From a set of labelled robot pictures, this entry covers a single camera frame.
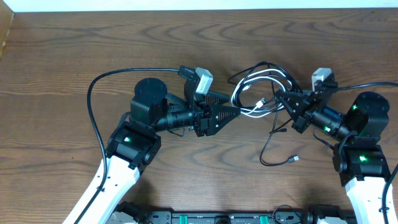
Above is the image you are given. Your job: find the black USB cable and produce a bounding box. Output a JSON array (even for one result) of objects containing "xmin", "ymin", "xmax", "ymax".
[{"xmin": 227, "ymin": 61, "xmax": 304, "ymax": 167}]

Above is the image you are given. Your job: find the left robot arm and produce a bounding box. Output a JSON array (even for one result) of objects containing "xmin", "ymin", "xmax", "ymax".
[{"xmin": 65, "ymin": 66, "xmax": 241, "ymax": 223}]

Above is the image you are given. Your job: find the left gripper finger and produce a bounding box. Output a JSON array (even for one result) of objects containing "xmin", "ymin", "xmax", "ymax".
[
  {"xmin": 198, "ymin": 90, "xmax": 229, "ymax": 105},
  {"xmin": 210, "ymin": 105, "xmax": 241, "ymax": 136}
]

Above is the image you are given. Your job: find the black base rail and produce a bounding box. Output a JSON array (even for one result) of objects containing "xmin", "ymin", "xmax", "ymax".
[{"xmin": 105, "ymin": 202, "xmax": 358, "ymax": 224}]

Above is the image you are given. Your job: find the small black wire loop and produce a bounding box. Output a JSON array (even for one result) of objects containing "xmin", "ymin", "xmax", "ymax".
[{"xmin": 272, "ymin": 205, "xmax": 301, "ymax": 224}]

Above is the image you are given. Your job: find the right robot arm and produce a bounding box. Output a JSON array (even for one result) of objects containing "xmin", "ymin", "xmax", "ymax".
[{"xmin": 275, "ymin": 73, "xmax": 397, "ymax": 223}]

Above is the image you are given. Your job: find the right camera black cable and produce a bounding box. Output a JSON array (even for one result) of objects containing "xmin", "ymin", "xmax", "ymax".
[{"xmin": 335, "ymin": 82, "xmax": 398, "ymax": 91}]

